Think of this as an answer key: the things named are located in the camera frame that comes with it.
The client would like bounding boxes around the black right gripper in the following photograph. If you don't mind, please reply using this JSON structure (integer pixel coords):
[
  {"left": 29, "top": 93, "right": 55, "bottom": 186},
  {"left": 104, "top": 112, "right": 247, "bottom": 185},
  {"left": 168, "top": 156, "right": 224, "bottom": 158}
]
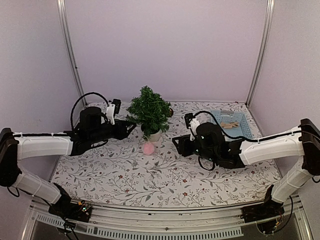
[{"left": 173, "top": 134, "right": 218, "bottom": 163}]

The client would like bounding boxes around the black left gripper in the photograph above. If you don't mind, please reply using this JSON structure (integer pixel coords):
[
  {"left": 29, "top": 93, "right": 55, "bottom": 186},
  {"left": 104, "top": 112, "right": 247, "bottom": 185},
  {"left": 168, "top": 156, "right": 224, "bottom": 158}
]
[{"left": 88, "top": 119, "right": 136, "bottom": 145}]

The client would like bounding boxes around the small green christmas tree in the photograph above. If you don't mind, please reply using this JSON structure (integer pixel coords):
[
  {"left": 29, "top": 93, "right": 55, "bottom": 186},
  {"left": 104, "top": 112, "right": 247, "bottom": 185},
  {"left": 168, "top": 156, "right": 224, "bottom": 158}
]
[{"left": 126, "top": 85, "right": 171, "bottom": 137}]

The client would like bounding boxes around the white ribbed plant pot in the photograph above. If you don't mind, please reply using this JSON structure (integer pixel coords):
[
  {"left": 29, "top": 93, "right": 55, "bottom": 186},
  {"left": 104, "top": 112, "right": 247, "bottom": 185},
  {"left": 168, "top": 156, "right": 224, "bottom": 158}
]
[{"left": 141, "top": 125, "right": 162, "bottom": 143}]

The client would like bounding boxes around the pink pompom ornament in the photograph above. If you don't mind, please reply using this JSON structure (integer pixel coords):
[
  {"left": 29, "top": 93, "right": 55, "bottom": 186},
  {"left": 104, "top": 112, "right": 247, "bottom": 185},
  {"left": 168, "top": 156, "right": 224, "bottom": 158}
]
[{"left": 143, "top": 142, "right": 155, "bottom": 156}]

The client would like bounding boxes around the dark red bauble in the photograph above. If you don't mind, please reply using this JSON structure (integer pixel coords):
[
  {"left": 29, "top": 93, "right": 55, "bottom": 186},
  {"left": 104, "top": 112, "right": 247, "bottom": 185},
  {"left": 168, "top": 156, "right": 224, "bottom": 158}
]
[{"left": 168, "top": 108, "right": 174, "bottom": 117}]

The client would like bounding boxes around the beige ribbon bow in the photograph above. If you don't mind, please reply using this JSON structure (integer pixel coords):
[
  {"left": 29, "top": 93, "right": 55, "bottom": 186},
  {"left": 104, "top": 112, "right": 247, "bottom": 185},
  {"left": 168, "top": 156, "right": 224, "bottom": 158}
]
[{"left": 220, "top": 121, "right": 240, "bottom": 129}]

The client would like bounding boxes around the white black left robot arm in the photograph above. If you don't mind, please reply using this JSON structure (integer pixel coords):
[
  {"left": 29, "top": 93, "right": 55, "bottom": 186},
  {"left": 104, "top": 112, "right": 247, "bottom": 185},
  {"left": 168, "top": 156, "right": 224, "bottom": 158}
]
[{"left": 0, "top": 104, "right": 136, "bottom": 217}]

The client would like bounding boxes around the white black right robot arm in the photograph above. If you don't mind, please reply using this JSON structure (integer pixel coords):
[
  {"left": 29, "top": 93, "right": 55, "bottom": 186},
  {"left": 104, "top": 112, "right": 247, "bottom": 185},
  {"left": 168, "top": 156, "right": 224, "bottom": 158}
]
[{"left": 172, "top": 118, "right": 320, "bottom": 218}]

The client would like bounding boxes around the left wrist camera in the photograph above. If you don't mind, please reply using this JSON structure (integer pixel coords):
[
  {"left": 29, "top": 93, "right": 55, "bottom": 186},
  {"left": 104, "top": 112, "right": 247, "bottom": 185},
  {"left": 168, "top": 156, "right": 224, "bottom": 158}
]
[{"left": 105, "top": 98, "right": 122, "bottom": 125}]

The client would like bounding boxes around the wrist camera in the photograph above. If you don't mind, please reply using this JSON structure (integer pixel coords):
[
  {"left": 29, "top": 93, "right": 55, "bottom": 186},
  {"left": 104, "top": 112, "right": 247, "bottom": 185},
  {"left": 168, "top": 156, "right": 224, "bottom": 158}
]
[
  {"left": 184, "top": 113, "right": 200, "bottom": 141},
  {"left": 105, "top": 98, "right": 122, "bottom": 125}
]

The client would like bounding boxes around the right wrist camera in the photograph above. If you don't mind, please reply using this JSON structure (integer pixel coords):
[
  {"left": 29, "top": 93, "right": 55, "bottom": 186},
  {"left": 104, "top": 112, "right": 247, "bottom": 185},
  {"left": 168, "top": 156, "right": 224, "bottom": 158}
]
[{"left": 184, "top": 113, "right": 200, "bottom": 141}]

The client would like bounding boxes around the black left camera cable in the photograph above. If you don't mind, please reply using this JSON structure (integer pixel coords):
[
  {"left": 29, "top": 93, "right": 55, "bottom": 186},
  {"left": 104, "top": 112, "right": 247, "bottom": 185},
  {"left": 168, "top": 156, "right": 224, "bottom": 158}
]
[{"left": 70, "top": 91, "right": 111, "bottom": 131}]

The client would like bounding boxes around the aluminium front rail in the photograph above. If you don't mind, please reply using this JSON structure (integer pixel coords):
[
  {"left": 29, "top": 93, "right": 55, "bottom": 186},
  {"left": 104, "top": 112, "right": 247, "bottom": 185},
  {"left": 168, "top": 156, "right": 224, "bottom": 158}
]
[{"left": 21, "top": 194, "right": 315, "bottom": 240}]

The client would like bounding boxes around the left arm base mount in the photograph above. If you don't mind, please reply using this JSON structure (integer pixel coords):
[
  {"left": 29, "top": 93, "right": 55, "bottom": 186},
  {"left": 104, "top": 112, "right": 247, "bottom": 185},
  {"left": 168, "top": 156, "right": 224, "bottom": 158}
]
[{"left": 48, "top": 183, "right": 92, "bottom": 223}]

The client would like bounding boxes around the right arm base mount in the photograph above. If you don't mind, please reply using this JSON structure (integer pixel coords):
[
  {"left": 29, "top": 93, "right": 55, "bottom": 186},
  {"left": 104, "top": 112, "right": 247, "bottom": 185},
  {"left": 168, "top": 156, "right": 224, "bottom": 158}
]
[{"left": 240, "top": 185, "right": 285, "bottom": 223}]

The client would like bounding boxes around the aluminium corner post left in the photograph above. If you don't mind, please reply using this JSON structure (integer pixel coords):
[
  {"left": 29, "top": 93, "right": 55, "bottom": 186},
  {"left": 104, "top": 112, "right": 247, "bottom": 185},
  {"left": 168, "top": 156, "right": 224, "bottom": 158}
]
[{"left": 56, "top": 0, "right": 85, "bottom": 97}]

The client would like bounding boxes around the aluminium corner post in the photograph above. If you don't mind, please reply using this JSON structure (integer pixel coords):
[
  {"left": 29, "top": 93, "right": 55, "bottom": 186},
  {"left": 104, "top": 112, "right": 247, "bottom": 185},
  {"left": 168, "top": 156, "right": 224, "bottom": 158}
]
[
  {"left": 245, "top": 0, "right": 275, "bottom": 108},
  {"left": 56, "top": 0, "right": 85, "bottom": 97}
]

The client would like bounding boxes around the aluminium corner post right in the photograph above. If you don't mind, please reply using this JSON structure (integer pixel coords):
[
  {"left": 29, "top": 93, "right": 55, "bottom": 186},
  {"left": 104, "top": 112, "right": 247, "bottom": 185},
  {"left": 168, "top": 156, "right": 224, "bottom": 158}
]
[{"left": 245, "top": 0, "right": 275, "bottom": 108}]

